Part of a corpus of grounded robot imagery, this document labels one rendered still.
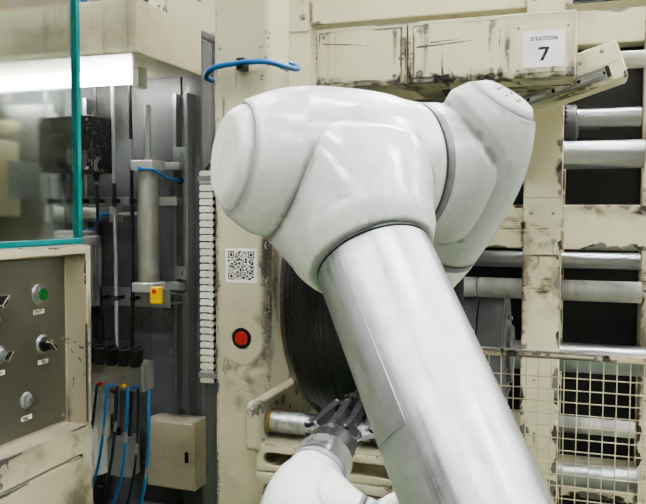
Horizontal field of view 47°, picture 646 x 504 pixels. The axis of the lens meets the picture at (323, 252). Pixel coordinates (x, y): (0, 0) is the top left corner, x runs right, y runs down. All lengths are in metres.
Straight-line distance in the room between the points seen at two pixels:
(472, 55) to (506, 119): 1.08
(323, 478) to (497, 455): 0.60
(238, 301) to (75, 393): 0.39
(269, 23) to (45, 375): 0.86
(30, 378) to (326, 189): 1.07
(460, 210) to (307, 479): 0.51
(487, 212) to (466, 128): 0.09
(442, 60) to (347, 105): 1.17
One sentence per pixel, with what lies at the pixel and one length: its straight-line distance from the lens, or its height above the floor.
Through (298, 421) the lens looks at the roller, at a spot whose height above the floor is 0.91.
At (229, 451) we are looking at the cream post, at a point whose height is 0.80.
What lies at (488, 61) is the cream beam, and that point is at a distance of 1.79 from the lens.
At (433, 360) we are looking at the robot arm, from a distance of 0.54.
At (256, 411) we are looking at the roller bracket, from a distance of 1.55.
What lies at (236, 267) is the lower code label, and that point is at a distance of 1.65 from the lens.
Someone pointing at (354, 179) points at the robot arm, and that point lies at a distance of 0.59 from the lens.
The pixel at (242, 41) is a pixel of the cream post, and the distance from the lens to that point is 1.68.
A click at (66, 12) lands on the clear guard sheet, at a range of 1.65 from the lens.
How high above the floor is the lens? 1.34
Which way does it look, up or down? 3 degrees down
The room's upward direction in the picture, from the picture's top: straight up
